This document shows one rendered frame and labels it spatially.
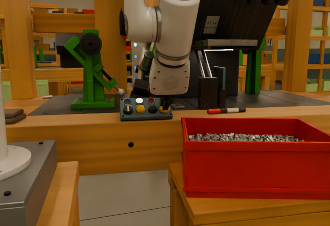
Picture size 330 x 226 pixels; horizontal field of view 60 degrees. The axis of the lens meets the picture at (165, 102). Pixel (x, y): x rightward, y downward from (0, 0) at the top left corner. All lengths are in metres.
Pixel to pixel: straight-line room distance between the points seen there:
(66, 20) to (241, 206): 1.19
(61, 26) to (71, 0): 9.66
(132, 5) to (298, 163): 0.46
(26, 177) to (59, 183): 0.12
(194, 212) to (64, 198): 0.23
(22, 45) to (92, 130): 0.73
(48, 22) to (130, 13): 0.93
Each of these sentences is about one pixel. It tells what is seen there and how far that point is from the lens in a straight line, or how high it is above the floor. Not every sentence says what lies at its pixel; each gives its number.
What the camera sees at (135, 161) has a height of 0.78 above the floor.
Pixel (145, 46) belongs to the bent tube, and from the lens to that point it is 1.17.
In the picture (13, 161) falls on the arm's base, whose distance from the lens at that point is 0.52.
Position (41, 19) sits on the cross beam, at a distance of 1.52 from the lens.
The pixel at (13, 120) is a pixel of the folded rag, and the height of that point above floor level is 0.91.
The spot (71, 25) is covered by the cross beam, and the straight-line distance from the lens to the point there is 1.50.
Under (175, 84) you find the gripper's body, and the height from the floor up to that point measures 1.01.
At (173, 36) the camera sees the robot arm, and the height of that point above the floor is 1.13.
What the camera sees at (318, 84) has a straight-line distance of 6.95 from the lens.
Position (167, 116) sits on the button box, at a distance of 0.82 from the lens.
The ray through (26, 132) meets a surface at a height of 0.88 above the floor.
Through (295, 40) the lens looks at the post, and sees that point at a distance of 1.67.
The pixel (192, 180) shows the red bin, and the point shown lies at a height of 0.84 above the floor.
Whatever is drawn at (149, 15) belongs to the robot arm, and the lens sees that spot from 0.62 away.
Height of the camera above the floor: 1.09
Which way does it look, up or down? 10 degrees down
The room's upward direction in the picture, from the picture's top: straight up
